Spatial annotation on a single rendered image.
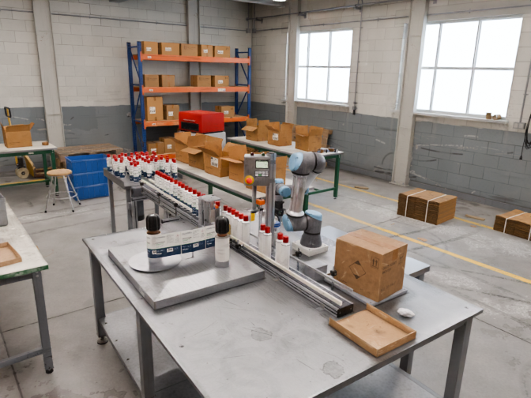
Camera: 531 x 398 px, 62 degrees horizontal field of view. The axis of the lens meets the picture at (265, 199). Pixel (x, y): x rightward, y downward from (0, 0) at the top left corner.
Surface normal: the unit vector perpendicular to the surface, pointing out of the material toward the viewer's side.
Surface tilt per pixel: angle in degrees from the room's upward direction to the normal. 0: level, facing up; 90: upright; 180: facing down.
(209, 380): 0
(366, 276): 90
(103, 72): 90
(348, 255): 90
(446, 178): 90
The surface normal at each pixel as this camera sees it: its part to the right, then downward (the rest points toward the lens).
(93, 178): 0.62, 0.23
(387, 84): -0.80, 0.15
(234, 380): 0.02, -0.96
